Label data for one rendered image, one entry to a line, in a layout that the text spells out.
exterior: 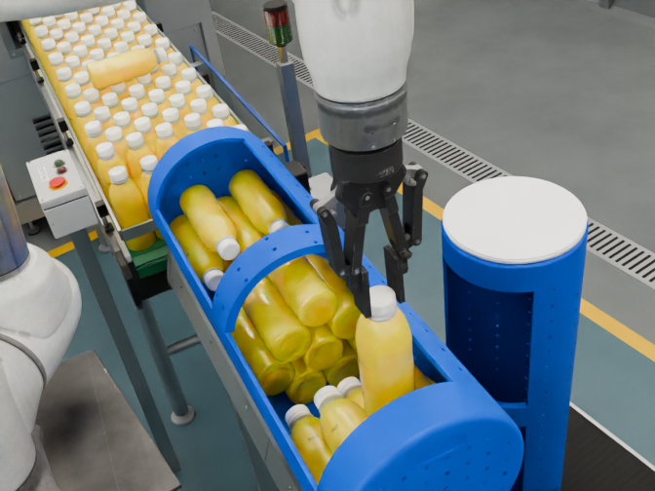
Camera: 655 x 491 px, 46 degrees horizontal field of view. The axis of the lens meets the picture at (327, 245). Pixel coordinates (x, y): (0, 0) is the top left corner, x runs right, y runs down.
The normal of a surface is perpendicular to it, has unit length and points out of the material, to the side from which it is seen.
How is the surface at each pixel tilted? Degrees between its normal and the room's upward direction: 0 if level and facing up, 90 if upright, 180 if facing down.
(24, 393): 88
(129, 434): 4
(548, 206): 0
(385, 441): 21
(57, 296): 92
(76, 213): 90
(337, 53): 91
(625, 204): 0
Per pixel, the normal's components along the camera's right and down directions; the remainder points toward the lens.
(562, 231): -0.12, -0.78
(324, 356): 0.44, 0.49
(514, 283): -0.14, 0.63
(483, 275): -0.53, 0.58
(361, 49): 0.09, 0.64
